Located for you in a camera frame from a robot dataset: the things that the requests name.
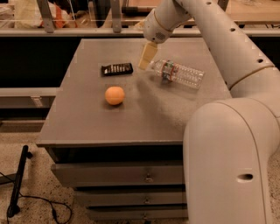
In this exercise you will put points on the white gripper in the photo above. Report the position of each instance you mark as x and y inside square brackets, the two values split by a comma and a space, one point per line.
[154, 28]

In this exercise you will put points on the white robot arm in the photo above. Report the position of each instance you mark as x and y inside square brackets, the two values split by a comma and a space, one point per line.
[227, 144]

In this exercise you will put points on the clear plastic water bottle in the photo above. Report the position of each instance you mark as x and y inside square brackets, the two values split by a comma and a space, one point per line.
[174, 72]

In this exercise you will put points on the orange fruit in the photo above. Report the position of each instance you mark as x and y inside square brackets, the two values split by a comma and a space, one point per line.
[114, 95]

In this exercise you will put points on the grey drawer cabinet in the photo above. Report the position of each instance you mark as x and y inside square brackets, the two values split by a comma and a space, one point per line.
[148, 125]

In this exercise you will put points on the grey metal railing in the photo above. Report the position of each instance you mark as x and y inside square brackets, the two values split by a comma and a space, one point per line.
[260, 18]

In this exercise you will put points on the top grey drawer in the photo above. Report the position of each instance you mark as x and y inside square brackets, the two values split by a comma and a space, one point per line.
[119, 173]

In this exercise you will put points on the grey drawer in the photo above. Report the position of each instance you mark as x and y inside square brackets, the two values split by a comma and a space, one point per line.
[108, 213]
[135, 196]
[119, 173]

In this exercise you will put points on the middle grey drawer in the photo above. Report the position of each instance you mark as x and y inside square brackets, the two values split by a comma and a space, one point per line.
[135, 196]

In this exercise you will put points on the bottom grey drawer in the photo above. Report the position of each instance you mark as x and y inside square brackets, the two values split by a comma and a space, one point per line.
[108, 213]

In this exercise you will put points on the black stand bar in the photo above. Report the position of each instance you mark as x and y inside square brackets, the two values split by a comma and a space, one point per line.
[13, 207]

